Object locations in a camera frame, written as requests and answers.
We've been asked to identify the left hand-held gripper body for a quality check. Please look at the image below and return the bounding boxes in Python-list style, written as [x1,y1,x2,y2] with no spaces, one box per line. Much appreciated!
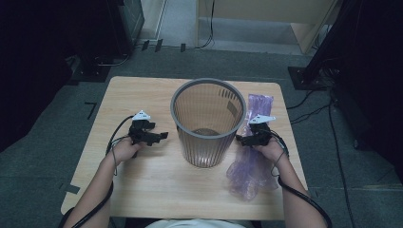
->
[127,109,157,147]

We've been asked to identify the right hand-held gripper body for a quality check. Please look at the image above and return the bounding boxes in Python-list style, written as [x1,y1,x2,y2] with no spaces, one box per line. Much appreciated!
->
[247,114,277,147]

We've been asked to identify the purple plastic trash bag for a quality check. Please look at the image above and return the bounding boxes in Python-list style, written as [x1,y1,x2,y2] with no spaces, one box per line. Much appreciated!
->
[225,93,275,202]

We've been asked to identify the brown ribbed trash can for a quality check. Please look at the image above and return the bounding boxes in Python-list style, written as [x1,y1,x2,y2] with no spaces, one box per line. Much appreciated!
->
[170,80,247,169]

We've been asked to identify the grey trash can ring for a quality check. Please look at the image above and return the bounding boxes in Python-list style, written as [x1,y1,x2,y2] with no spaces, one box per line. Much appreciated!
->
[169,78,247,141]

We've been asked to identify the person's right hand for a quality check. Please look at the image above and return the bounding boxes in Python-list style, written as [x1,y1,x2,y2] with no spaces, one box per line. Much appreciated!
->
[255,137,289,166]

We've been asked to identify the person's left hand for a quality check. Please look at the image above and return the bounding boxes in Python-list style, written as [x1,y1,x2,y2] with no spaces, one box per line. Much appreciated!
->
[111,136,146,166]

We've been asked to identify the black floor tape corner mark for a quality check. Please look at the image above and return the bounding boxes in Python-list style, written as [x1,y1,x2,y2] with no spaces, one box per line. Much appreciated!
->
[84,101,98,121]

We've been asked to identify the black stand base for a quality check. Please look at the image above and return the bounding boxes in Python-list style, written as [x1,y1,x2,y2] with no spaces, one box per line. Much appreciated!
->
[70,55,112,84]

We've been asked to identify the dark floor tape patch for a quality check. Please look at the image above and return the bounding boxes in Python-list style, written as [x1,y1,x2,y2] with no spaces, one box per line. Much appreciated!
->
[58,182,81,195]

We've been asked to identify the person's white shirt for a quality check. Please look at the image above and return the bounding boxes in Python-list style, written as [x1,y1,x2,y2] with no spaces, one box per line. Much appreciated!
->
[145,218,246,228]

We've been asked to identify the dark equipment cabinet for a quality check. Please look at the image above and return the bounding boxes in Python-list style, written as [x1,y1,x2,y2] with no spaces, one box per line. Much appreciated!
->
[107,0,145,57]

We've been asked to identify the black slanted metal stand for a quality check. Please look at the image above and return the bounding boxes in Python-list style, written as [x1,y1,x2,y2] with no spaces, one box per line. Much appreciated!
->
[303,0,364,84]

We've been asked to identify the black curtain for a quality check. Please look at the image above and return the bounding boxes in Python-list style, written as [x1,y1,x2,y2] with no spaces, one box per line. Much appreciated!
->
[0,0,110,154]
[329,0,403,186]

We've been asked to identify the light wooden cabinet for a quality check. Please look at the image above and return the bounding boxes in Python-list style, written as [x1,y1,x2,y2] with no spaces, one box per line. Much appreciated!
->
[195,0,340,55]

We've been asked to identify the black square base plate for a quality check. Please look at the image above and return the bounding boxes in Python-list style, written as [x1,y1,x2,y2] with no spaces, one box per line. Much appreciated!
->
[287,66,331,91]

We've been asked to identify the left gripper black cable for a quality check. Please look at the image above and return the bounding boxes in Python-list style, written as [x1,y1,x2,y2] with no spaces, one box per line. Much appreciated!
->
[59,114,137,228]

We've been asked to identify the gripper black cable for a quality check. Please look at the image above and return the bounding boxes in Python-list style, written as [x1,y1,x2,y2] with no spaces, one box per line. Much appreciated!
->
[269,130,334,228]
[59,114,137,228]

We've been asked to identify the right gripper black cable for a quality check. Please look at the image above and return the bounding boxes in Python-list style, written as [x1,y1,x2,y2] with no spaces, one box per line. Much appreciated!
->
[269,130,334,228]

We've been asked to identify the black looped floor cable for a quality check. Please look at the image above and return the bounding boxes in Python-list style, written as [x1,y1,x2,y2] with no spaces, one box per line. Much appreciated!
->
[94,52,131,67]

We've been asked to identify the long black floor cable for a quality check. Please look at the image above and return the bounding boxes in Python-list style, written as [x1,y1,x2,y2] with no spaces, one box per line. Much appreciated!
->
[327,94,356,228]

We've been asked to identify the black hanging cable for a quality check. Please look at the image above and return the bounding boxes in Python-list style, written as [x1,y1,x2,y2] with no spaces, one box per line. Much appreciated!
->
[194,0,217,50]

